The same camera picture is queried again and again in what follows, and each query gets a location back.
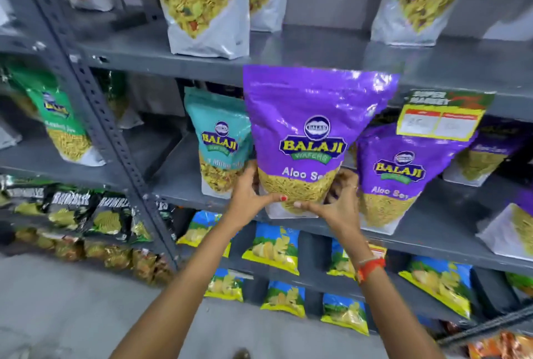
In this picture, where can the person's right hand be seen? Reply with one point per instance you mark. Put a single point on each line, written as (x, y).
(341, 213)

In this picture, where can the person's left hand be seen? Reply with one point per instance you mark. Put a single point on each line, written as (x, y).
(245, 200)

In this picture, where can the person's right thumb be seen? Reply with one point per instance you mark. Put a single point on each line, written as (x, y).
(310, 205)

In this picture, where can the person's left thumb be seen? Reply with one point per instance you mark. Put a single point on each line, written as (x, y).
(272, 200)

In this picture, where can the large purple snack packet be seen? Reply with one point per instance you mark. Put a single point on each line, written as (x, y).
(308, 113)

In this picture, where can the person's left forearm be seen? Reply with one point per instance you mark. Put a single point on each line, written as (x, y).
(183, 288)

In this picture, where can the person's right forearm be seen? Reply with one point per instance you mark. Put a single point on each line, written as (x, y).
(391, 313)

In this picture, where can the row of blue chips packets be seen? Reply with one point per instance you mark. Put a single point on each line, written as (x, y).
(275, 248)

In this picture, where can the teal snack packet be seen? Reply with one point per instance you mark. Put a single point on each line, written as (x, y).
(220, 138)

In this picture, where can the red thread wristband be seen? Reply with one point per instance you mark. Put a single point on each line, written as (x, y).
(370, 268)

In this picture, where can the grey metal shelf rack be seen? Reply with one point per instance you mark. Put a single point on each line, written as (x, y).
(324, 50)
(29, 158)

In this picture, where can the yellow shelf price tag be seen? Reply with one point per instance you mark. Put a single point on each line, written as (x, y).
(443, 117)

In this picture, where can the row of golden snack packets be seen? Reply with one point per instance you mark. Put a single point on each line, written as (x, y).
(112, 256)

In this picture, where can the green snack packet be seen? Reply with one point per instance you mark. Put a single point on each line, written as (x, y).
(62, 121)
(118, 96)

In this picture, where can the row of black snack packets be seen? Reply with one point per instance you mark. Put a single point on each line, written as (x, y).
(66, 208)

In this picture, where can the green chips packet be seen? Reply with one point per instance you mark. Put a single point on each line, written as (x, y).
(520, 281)

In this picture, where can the orange snack packets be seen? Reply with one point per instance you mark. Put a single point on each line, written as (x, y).
(504, 346)

